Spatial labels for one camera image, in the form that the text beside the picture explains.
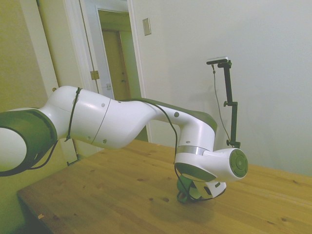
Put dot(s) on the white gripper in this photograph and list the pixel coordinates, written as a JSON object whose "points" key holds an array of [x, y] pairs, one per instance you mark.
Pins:
{"points": [[219, 187]]}

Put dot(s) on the blue enamel mug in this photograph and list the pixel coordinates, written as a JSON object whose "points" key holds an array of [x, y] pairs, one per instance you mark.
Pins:
{"points": [[182, 184]]}

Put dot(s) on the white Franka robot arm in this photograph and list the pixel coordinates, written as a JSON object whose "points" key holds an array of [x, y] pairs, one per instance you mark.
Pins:
{"points": [[109, 122]]}

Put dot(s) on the silver door latch plate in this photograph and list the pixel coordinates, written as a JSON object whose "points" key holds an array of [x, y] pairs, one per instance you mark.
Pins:
{"points": [[108, 86]]}

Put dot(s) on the brown wooden door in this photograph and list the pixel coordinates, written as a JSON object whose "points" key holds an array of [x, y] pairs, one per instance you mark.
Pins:
{"points": [[117, 68]]}

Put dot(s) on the brass door hinge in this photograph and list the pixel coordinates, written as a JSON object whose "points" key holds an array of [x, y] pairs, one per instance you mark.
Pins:
{"points": [[95, 75]]}

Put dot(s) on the white open door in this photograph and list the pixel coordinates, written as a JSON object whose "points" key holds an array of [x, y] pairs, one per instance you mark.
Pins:
{"points": [[100, 48]]}

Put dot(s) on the white closet door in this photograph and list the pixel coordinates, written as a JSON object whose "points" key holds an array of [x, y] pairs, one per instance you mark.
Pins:
{"points": [[61, 48]]}

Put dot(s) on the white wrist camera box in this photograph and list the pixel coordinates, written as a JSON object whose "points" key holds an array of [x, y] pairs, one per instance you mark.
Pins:
{"points": [[201, 189]]}

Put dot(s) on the black camera stand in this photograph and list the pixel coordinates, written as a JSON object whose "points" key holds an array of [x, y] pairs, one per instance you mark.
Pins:
{"points": [[234, 117]]}

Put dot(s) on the grey exterior camera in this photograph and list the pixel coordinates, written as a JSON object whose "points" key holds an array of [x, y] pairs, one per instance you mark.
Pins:
{"points": [[218, 60]]}

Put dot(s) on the beige wall switch plate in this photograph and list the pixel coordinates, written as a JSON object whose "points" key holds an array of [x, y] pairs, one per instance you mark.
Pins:
{"points": [[146, 26]]}

